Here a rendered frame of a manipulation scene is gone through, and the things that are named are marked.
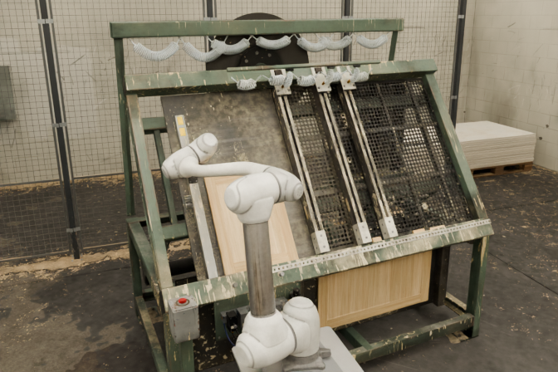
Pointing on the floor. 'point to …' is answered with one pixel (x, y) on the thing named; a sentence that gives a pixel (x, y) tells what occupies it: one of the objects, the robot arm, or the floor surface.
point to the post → (186, 356)
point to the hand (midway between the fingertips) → (193, 169)
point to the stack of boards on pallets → (496, 147)
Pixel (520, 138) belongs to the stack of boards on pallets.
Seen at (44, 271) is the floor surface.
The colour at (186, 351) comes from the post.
